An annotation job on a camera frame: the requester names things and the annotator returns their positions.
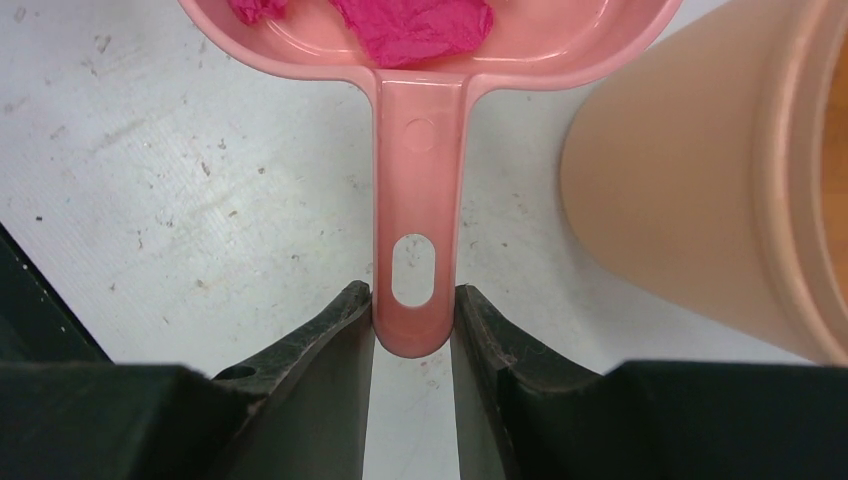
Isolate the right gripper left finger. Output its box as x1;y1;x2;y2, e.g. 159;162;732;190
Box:
1;281;374;479

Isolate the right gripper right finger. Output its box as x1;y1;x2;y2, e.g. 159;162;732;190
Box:
450;285;847;479

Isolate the pink plastic dustpan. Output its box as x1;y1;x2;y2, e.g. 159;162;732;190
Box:
182;1;679;358

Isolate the small magenta paper scrap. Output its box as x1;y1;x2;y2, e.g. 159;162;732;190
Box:
227;0;288;25

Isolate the orange plastic bucket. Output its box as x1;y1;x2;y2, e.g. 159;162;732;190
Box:
560;1;847;365

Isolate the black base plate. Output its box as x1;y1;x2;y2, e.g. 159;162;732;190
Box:
1;228;111;363

